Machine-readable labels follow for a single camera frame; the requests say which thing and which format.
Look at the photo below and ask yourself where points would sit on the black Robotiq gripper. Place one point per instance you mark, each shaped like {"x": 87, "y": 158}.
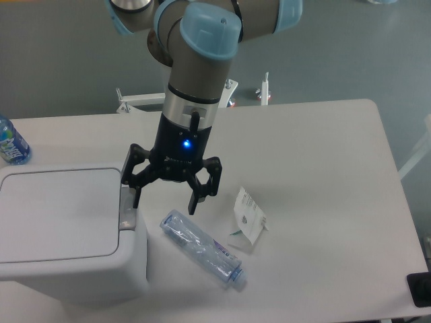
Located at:
{"x": 180, "y": 154}

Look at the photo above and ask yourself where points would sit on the grey trash can push button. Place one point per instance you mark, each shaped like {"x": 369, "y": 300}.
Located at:
{"x": 127, "y": 213}

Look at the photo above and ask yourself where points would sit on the white trash can lid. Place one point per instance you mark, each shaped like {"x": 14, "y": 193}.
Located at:
{"x": 59, "y": 214}

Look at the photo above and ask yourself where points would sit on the white trash can body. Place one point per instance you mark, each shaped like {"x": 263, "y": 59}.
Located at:
{"x": 121, "y": 275}

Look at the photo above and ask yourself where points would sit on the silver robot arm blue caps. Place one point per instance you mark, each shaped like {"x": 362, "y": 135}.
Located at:
{"x": 197, "y": 40}

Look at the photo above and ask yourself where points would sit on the crumpled white paper packet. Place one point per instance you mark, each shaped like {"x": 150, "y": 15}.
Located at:
{"x": 249, "y": 222}

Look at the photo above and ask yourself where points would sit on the crushed clear plastic bottle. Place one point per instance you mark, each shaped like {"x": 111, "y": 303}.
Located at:
{"x": 205, "y": 250}

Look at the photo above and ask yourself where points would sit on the blue labelled water bottle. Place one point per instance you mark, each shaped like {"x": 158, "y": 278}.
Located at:
{"x": 14, "y": 148}

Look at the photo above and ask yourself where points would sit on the black device at table edge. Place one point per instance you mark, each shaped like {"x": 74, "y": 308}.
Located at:
{"x": 419, "y": 286}

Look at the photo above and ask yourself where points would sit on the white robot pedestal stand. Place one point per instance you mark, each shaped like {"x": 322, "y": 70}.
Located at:
{"x": 128, "y": 104}

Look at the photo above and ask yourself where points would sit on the white table leg frame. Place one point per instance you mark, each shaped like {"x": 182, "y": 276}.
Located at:
{"x": 417, "y": 153}

